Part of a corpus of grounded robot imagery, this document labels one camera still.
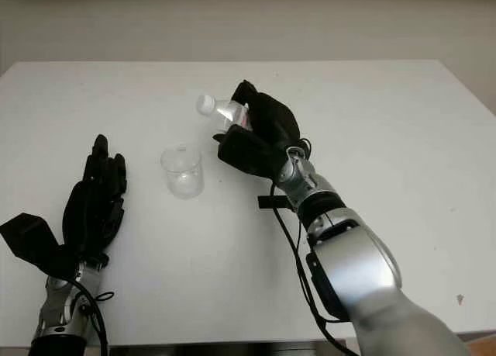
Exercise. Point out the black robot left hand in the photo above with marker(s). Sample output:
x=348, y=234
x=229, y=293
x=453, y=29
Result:
x=91, y=212

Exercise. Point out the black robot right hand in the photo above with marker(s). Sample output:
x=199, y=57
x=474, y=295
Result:
x=273, y=115

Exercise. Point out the clear plastic water bottle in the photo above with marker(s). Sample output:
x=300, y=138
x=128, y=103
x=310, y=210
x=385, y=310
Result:
x=226, y=109

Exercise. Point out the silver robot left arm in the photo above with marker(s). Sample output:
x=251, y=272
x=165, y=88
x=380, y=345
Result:
x=58, y=309

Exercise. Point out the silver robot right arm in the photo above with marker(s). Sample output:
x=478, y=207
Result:
x=360, y=263

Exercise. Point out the clear glass cup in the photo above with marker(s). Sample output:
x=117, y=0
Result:
x=182, y=173

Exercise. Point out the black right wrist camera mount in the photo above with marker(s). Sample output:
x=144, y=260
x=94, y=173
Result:
x=252, y=154

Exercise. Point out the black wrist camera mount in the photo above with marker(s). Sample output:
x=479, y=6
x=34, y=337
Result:
x=252, y=154
x=36, y=239

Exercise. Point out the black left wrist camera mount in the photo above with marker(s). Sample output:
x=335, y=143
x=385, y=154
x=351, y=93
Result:
x=36, y=239

